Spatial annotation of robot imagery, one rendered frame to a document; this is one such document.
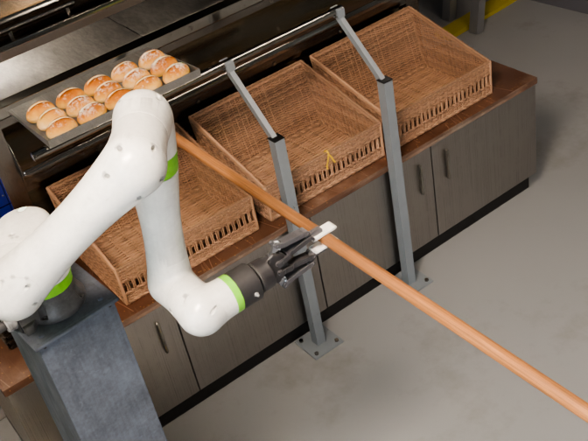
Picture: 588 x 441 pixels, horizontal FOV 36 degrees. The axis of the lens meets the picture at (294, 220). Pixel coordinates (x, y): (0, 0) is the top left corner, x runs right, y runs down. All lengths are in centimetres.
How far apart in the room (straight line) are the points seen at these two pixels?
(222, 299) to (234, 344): 140
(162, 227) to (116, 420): 58
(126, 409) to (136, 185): 80
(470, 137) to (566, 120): 108
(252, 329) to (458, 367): 77
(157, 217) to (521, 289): 210
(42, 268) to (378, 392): 182
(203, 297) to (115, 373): 38
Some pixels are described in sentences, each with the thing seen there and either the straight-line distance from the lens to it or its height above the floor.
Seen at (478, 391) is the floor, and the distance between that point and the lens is 337.
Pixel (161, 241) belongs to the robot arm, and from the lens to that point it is 199.
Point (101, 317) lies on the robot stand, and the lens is 215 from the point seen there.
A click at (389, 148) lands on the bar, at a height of 68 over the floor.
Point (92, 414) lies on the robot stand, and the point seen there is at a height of 93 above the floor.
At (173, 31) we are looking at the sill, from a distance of 340.
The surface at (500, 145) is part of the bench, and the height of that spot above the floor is 35.
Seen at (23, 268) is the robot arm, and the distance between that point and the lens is 186.
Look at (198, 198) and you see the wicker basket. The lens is 349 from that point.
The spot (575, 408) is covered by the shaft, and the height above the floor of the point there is 120.
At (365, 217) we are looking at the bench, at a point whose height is 41.
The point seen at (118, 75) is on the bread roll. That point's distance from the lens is 310.
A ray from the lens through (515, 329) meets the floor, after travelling 358.
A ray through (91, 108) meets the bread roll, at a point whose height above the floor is 122.
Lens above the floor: 250
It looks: 36 degrees down
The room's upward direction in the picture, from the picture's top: 12 degrees counter-clockwise
